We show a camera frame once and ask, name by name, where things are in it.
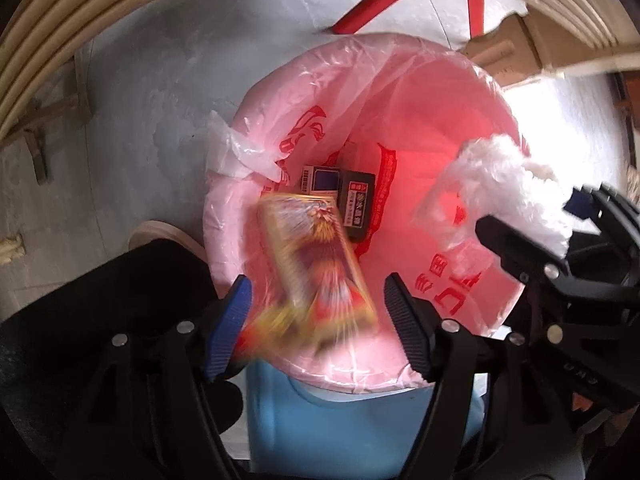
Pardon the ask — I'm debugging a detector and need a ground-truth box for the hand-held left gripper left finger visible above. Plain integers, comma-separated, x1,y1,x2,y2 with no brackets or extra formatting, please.
65,274,253,480

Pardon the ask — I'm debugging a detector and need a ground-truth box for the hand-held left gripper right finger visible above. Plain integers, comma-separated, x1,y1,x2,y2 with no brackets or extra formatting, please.
384,272,531,480

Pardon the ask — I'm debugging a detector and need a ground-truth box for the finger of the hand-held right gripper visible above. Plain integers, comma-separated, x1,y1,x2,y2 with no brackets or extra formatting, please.
564,182,640,286
475,215,640,403

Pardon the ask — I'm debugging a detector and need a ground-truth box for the clear plastic bag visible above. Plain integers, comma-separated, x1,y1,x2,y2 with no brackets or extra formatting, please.
411,133,573,261

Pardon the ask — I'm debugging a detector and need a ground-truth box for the red cigarette box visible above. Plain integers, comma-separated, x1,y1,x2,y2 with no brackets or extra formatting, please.
240,192,380,361

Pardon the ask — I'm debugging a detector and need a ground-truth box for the black box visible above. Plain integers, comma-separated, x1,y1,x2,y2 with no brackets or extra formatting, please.
337,170,376,241

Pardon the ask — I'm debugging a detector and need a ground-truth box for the pink lined trash bin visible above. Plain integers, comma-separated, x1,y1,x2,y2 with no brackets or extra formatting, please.
202,31,532,396

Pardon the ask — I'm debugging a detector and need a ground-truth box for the white and blue medicine box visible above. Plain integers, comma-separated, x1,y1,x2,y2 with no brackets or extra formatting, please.
299,164,343,196

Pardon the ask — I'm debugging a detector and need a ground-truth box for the beige slipper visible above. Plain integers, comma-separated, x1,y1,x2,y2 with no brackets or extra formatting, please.
129,220,206,261

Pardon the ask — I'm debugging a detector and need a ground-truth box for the red plastic stool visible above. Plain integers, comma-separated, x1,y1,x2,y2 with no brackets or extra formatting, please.
332,0,486,41

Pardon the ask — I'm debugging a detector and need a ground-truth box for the cream wooden coffee table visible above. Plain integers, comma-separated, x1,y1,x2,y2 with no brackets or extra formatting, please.
0,0,640,186

